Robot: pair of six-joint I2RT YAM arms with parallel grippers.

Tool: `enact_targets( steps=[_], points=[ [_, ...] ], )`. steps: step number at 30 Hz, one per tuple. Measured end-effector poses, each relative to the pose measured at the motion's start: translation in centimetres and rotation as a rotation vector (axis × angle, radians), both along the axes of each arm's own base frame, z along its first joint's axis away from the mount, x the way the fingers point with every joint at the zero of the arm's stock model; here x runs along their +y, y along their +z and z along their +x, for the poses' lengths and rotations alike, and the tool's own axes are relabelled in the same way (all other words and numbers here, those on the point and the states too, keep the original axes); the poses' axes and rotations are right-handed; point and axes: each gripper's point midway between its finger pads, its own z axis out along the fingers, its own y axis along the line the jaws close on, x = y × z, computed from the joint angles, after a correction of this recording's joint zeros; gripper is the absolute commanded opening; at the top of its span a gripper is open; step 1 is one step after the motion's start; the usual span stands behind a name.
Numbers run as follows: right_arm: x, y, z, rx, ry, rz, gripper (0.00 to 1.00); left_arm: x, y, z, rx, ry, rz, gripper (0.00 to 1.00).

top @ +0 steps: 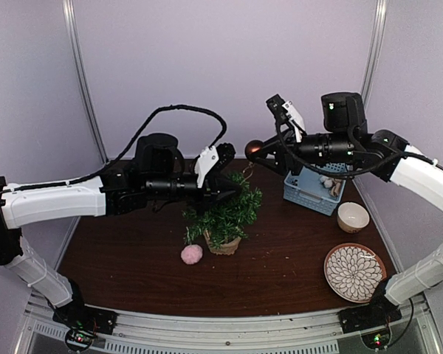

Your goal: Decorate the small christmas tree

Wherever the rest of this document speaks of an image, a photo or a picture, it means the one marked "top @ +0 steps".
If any white ceramic bowl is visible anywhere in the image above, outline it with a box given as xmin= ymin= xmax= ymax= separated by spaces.
xmin=337 ymin=202 xmax=370 ymax=234

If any left aluminium corner post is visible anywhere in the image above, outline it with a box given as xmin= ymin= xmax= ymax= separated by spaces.
xmin=62 ymin=0 xmax=109 ymax=164

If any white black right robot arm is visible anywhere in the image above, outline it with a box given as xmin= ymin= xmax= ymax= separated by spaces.
xmin=245 ymin=92 xmax=443 ymax=326

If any pink pompom ornament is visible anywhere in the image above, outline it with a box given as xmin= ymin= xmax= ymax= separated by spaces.
xmin=180 ymin=226 xmax=203 ymax=266

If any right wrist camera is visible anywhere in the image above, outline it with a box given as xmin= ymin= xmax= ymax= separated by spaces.
xmin=266 ymin=94 xmax=306 ymax=143

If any right aluminium corner post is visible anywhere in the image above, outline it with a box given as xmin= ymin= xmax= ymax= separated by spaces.
xmin=361 ymin=0 xmax=388 ymax=108

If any small green christmas tree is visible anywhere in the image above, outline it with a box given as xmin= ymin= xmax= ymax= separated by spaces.
xmin=182 ymin=172 xmax=263 ymax=246

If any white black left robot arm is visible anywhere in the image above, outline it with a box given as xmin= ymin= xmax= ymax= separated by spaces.
xmin=0 ymin=133 xmax=241 ymax=327

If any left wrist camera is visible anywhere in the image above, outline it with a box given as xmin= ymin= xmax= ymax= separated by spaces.
xmin=193 ymin=143 xmax=236 ymax=189

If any aluminium corner post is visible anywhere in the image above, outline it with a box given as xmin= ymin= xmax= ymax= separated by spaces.
xmin=361 ymin=0 xmax=388 ymax=108
xmin=62 ymin=0 xmax=109 ymax=164

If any left circuit board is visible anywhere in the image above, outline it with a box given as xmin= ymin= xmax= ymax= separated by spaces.
xmin=64 ymin=329 xmax=97 ymax=351

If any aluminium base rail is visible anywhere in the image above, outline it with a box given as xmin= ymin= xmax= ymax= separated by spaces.
xmin=14 ymin=287 xmax=443 ymax=354

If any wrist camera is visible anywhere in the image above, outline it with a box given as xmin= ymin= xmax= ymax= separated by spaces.
xmin=193 ymin=143 xmax=236 ymax=189
xmin=266 ymin=94 xmax=306 ymax=143

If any burlap tree pot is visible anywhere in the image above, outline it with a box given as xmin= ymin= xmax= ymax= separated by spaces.
xmin=204 ymin=231 xmax=241 ymax=256

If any circuit board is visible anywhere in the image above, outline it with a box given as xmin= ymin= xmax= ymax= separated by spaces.
xmin=64 ymin=329 xmax=97 ymax=351
xmin=360 ymin=328 xmax=391 ymax=351

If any floral patterned plate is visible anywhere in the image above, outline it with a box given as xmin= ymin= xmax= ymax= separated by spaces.
xmin=323 ymin=243 xmax=387 ymax=304

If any black braided cable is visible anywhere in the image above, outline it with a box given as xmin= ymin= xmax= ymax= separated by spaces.
xmin=275 ymin=114 xmax=407 ymax=178
xmin=58 ymin=105 xmax=229 ymax=185

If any black braided left cable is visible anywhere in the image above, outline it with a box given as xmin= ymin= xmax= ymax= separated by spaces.
xmin=58 ymin=105 xmax=229 ymax=185

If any light blue plastic basket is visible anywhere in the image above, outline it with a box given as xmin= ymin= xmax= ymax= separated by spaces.
xmin=284 ymin=167 xmax=346 ymax=216

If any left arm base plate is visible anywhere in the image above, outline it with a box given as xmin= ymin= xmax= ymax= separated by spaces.
xmin=51 ymin=305 xmax=118 ymax=335

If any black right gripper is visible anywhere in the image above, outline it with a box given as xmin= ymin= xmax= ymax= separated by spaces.
xmin=250 ymin=128 xmax=356 ymax=176

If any brown shiny ball ornament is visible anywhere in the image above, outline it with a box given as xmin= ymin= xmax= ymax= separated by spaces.
xmin=243 ymin=139 xmax=263 ymax=180

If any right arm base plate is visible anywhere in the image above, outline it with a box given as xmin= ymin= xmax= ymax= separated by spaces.
xmin=338 ymin=303 xmax=402 ymax=334

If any right circuit board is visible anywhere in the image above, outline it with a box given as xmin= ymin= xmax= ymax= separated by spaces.
xmin=360 ymin=328 xmax=391 ymax=351

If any white cotton boll ornament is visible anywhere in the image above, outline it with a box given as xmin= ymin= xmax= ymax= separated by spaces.
xmin=319 ymin=176 xmax=336 ymax=189

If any black braided right cable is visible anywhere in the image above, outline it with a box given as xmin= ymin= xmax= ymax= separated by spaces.
xmin=275 ymin=114 xmax=407 ymax=178

